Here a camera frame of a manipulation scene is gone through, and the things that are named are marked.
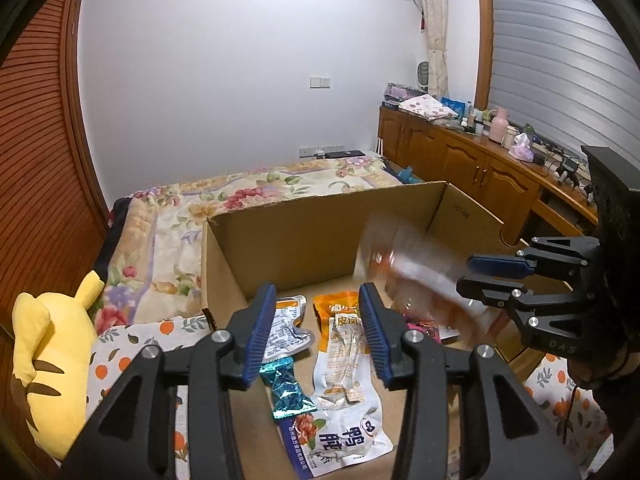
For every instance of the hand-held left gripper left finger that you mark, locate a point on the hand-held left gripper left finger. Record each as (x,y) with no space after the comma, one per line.
(260,330)

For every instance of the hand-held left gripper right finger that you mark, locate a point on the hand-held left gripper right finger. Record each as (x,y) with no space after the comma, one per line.
(376,335)

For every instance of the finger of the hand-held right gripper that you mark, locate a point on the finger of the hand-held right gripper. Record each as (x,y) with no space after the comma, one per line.
(495,265)
(485,290)

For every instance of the orange clear snack packet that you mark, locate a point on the orange clear snack packet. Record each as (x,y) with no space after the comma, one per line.
(340,350)

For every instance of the red white snack packet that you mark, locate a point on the red white snack packet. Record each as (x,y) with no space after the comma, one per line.
(422,329)

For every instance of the blue foil snack wrapper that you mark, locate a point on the blue foil snack wrapper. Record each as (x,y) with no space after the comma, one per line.
(287,385)

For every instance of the clear packet of brown snacks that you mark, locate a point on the clear packet of brown snacks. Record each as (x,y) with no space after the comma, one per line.
(425,270)

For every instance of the cardboard box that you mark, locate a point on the cardboard box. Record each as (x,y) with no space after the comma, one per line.
(300,245)

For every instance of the large white blue snack packet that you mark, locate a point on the large white blue snack packet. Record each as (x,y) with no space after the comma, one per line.
(340,435)

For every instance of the person's right hand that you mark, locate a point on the person's right hand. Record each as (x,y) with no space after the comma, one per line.
(595,372)

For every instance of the black gadget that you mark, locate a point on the black gadget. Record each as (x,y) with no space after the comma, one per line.
(567,170)

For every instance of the wooden cabinet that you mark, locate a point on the wooden cabinet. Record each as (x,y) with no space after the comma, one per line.
(460,160)

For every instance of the pink tissue pack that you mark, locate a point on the pink tissue pack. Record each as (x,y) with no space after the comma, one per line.
(521,149)

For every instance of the floral blanket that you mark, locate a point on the floral blanket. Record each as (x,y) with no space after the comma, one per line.
(175,240)

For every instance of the teal cloth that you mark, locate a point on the teal cloth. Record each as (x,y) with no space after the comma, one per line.
(407,175)

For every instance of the white cup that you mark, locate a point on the white cup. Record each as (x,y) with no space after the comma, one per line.
(510,137)

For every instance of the pink bottle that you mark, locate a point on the pink bottle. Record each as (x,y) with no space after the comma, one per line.
(497,127)

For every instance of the orange-print white sheet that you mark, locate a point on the orange-print white sheet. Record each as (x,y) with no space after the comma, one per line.
(120,345)

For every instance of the white antenna sticks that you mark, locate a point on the white antenna sticks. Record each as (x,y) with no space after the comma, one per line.
(381,145)

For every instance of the folded floral cloth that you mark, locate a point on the folded floral cloth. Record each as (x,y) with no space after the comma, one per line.
(425,107)

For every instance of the dark cloth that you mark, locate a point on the dark cloth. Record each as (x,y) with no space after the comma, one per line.
(117,215)

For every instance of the flat black device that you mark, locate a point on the flat black device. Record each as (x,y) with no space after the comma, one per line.
(345,153)

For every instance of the purple box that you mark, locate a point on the purple box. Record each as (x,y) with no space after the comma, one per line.
(397,91)

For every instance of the small white fan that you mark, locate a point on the small white fan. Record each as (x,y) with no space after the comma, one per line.
(423,74)

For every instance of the yellow plush toy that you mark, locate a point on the yellow plush toy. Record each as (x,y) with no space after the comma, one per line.
(45,355)

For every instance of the grey window blinds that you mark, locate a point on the grey window blinds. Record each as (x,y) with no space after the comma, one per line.
(550,45)

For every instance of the cream curtain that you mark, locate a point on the cream curtain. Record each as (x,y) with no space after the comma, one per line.
(435,25)

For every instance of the louvered wooden wardrobe door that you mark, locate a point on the louvered wooden wardrobe door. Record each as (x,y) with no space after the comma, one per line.
(45,160)

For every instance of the white wall outlet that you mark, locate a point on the white wall outlet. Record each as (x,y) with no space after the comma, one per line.
(312,152)

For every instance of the wooden window frame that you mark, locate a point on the wooden window frame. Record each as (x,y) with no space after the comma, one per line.
(482,30)

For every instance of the white wall switch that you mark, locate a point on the white wall switch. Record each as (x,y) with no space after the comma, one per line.
(320,81)

